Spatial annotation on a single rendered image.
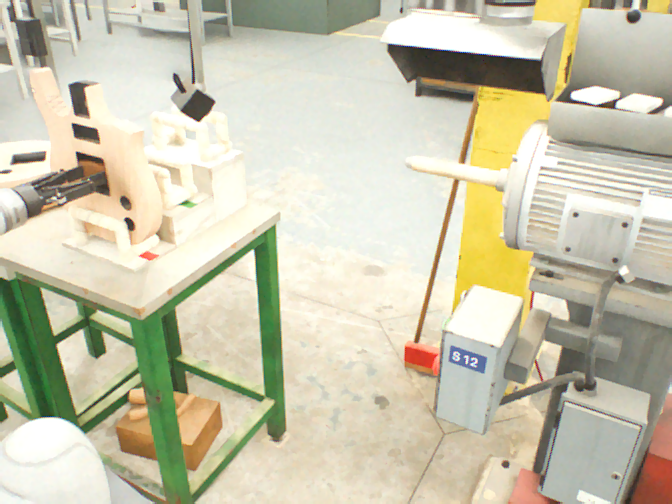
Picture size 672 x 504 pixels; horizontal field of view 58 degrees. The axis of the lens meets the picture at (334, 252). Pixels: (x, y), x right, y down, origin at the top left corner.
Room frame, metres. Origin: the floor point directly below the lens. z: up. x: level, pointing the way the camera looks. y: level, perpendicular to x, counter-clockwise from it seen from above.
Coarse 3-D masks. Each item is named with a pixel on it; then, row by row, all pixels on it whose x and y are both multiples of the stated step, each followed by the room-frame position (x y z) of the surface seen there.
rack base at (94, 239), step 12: (72, 240) 1.42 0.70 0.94; (96, 240) 1.42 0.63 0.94; (108, 240) 1.42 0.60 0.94; (84, 252) 1.37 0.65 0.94; (96, 252) 1.36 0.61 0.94; (108, 252) 1.36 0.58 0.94; (156, 252) 1.36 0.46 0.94; (168, 252) 1.38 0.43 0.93; (120, 264) 1.30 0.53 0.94; (132, 264) 1.30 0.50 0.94; (144, 264) 1.31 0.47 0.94
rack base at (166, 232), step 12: (156, 180) 1.64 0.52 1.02; (204, 204) 1.51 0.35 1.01; (168, 216) 1.41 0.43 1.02; (180, 216) 1.43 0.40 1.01; (192, 216) 1.47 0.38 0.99; (204, 216) 1.50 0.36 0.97; (168, 228) 1.41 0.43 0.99; (180, 228) 1.42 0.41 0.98; (192, 228) 1.46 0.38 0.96; (204, 228) 1.50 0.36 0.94; (168, 240) 1.42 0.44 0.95; (180, 240) 1.42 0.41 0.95
